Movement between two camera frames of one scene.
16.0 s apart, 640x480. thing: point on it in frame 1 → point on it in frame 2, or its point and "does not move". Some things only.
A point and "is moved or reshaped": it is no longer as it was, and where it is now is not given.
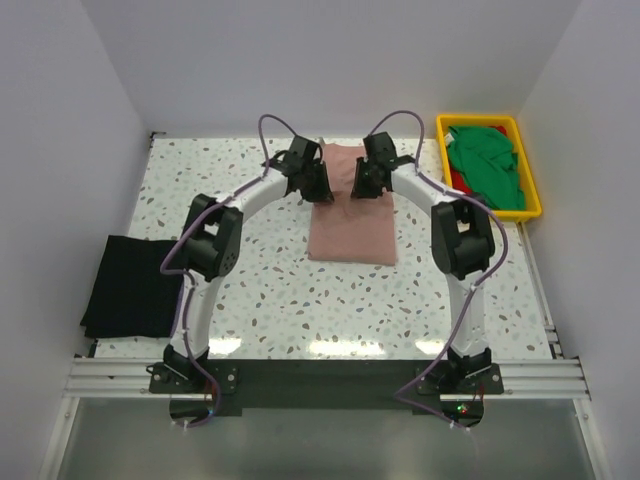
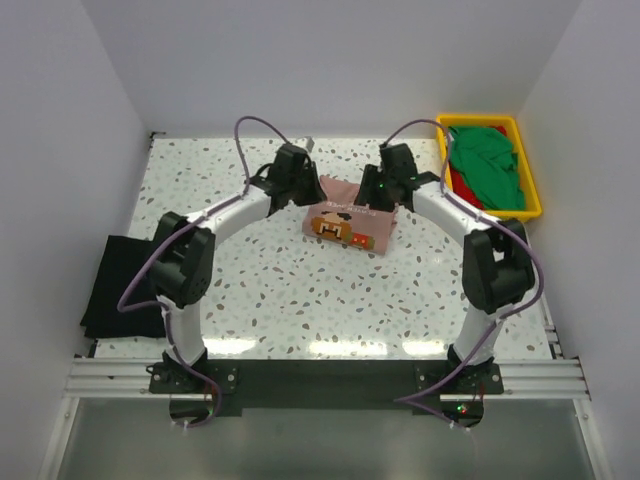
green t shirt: (485, 159) does not move
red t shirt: (459, 181) does not move
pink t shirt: (350, 229) is moved or reshaped
